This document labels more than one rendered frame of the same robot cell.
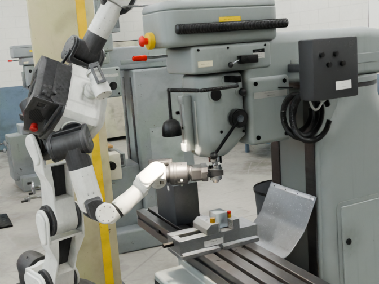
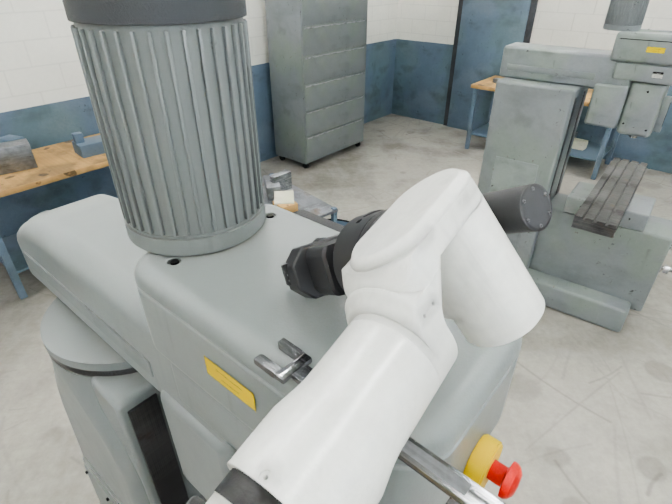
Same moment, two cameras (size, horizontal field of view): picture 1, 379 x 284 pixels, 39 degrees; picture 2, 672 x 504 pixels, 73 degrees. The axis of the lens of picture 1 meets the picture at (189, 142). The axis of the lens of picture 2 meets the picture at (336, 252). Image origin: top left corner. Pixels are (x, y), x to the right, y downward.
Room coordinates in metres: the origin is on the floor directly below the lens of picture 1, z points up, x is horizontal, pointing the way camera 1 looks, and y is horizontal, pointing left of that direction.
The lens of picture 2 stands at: (2.24, 0.32, 2.22)
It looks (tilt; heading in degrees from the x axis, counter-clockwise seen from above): 32 degrees down; 246
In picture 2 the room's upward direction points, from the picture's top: straight up
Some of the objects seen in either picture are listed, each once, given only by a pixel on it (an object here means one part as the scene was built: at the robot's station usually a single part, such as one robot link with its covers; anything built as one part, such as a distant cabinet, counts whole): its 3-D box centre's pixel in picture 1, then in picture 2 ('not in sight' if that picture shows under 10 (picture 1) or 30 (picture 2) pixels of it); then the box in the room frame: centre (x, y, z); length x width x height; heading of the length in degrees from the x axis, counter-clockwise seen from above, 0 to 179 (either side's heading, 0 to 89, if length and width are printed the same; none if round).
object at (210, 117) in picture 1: (212, 112); not in sight; (2.07, -0.10, 1.47); 0.21 x 0.19 x 0.32; 25
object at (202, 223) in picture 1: (206, 225); not in sight; (2.05, -0.04, 1.03); 0.12 x 0.06 x 0.04; 25
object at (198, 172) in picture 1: (192, 173); not in sight; (2.07, 0.00, 1.24); 0.13 x 0.12 x 0.10; 0
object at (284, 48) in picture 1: (313, 54); (144, 282); (2.28, -0.54, 1.66); 0.80 x 0.23 x 0.20; 115
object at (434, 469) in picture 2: (152, 5); (364, 418); (2.11, 0.10, 1.89); 0.24 x 0.04 x 0.01; 114
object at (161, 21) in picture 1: (208, 23); (315, 330); (2.08, -0.11, 1.81); 0.47 x 0.26 x 0.16; 115
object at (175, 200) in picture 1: (176, 196); not in sight; (2.44, 0.08, 1.04); 0.22 x 0.12 x 0.20; 25
